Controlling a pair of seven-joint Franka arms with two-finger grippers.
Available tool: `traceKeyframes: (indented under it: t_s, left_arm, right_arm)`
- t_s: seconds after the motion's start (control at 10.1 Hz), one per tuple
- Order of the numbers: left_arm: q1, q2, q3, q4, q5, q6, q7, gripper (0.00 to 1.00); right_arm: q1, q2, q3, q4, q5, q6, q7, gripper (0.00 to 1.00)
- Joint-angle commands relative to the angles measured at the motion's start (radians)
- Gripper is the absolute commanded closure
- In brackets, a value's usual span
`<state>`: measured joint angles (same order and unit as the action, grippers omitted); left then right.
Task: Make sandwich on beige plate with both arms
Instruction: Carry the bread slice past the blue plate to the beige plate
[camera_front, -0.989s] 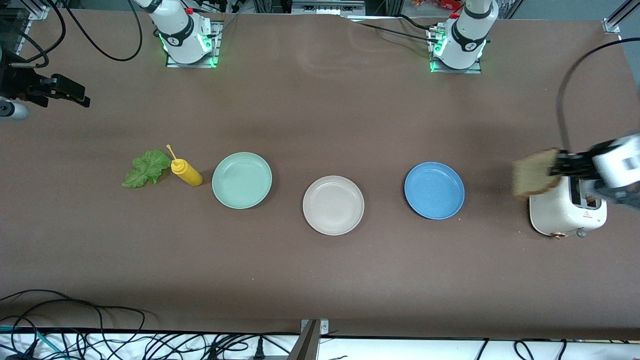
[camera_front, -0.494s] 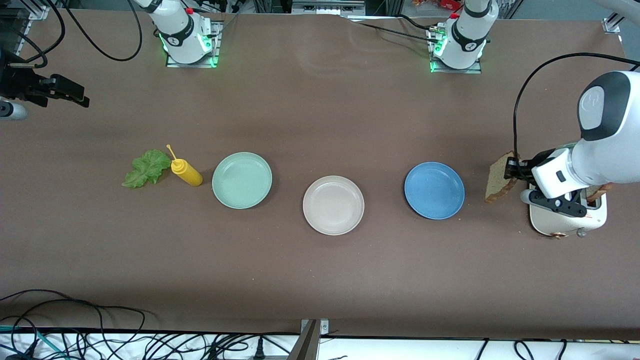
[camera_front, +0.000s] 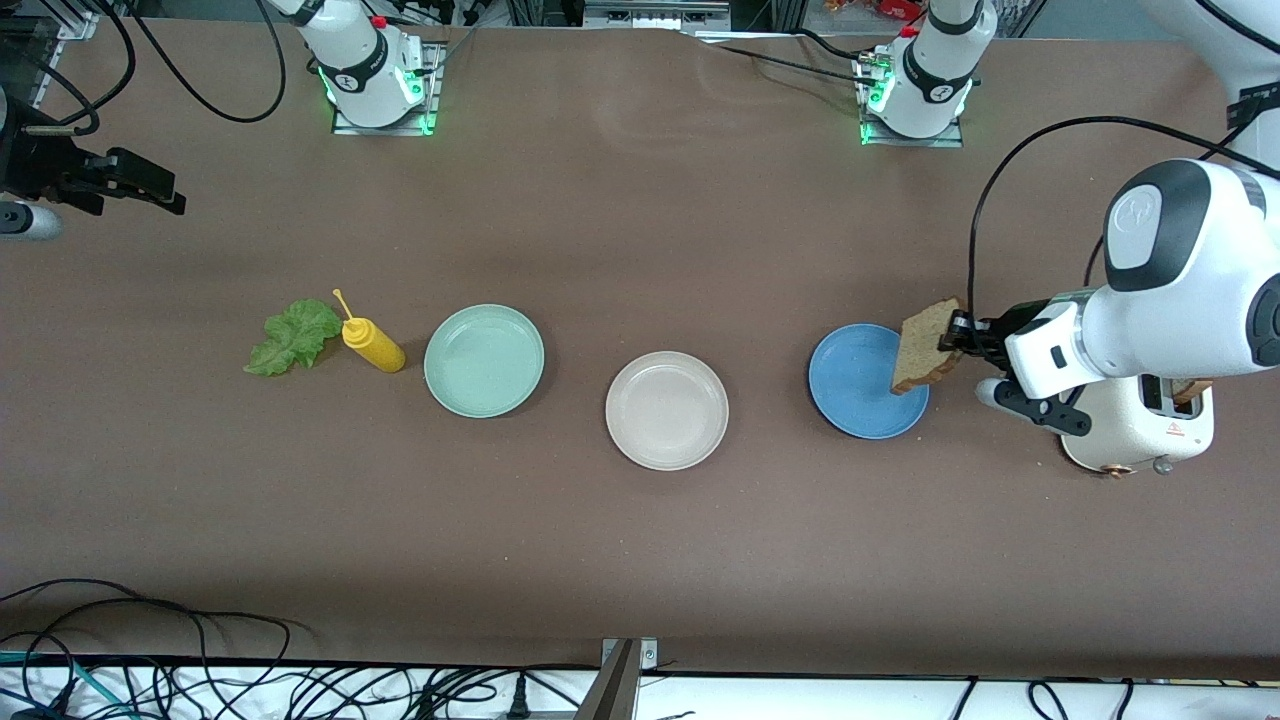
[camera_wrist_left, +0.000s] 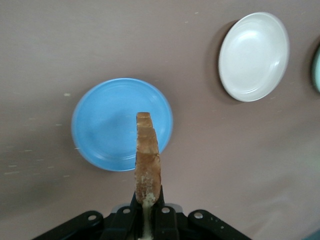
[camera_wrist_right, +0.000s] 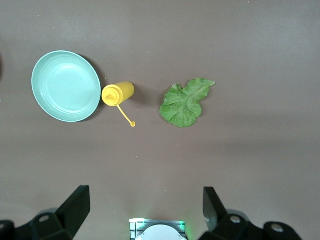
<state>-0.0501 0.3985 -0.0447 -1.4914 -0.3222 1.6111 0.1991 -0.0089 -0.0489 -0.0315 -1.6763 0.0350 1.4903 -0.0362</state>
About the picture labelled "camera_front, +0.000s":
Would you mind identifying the green lettuce leaf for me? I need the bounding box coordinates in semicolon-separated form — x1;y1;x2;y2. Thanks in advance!
243;298;344;378

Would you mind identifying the blue plate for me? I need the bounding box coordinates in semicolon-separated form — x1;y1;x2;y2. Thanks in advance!
808;322;931;441

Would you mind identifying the beige plate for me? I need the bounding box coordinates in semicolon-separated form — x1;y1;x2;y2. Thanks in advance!
604;350;730;472

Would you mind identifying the mint green plate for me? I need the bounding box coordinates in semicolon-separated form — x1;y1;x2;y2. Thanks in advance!
423;303;546;419

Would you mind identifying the white toaster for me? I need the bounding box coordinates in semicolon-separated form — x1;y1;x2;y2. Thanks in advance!
1060;375;1216;479

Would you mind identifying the yellow mustard squeeze bottle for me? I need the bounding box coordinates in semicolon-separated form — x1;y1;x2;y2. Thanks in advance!
332;288;408;374

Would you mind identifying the red package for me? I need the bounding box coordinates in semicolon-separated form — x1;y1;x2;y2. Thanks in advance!
825;0;926;23

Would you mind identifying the grey power strip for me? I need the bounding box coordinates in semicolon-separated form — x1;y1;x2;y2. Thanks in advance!
583;0;733;31

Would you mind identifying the black cable with brass plug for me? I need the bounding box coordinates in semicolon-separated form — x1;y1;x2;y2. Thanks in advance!
22;0;138;137

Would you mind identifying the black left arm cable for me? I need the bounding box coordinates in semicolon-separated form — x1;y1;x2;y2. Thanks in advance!
966;116;1280;331

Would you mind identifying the long aluminium edge rail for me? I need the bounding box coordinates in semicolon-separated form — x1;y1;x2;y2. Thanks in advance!
20;10;101;116

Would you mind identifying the black looping arm cable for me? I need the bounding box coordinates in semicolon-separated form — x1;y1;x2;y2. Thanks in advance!
135;0;288;126

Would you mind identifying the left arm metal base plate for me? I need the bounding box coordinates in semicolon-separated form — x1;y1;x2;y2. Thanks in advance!
855;55;966;149

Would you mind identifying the black base cable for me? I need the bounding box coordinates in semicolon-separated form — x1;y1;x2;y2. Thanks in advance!
712;43;869;86
795;27;874;65

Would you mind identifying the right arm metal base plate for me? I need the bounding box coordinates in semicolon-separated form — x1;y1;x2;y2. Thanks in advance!
330;40;446;136

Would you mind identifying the long black table cable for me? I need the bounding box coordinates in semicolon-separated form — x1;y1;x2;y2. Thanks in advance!
0;578;321;720

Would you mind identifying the teal cable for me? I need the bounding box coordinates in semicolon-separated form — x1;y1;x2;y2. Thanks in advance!
0;650;136;720

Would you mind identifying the grey metal bracket post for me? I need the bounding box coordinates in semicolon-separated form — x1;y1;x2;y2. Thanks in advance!
575;637;659;720

